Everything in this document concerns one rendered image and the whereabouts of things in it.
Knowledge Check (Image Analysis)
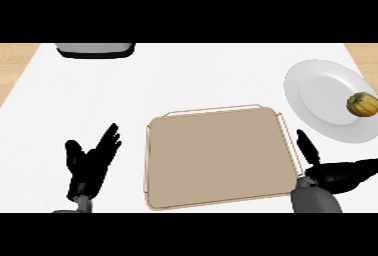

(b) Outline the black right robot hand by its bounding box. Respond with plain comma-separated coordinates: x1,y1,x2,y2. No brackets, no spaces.
295,129,378,195

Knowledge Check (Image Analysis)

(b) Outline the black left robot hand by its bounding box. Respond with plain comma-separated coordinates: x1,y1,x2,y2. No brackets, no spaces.
63,122,123,203

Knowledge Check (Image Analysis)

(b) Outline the yellow-green squash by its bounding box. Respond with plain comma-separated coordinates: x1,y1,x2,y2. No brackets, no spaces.
345,91,378,118

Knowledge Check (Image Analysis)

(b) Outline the white round plate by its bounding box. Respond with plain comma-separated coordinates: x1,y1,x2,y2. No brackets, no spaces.
283,59,378,144

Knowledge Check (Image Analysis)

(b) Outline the tan square tray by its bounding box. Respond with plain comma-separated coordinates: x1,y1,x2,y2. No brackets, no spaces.
143,104,304,212

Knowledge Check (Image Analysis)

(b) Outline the grey and black appliance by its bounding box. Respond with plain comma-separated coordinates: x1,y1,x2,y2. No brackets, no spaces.
54,43,137,60

